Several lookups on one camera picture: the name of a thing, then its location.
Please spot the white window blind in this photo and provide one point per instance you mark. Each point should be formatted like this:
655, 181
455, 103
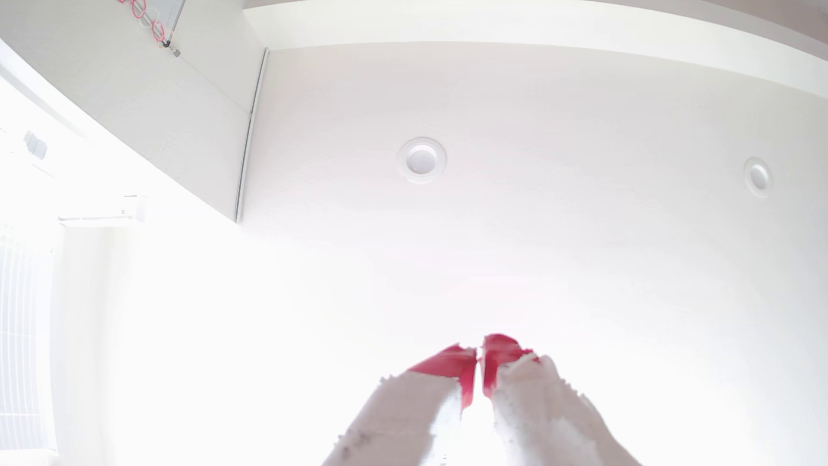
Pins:
22, 349

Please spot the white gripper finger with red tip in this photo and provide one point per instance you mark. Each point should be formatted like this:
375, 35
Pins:
401, 414
543, 414

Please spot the round recessed ceiling light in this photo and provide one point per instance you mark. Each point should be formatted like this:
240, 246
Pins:
422, 159
758, 177

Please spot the small grey wall fixture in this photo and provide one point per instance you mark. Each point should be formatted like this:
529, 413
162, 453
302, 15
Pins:
35, 145

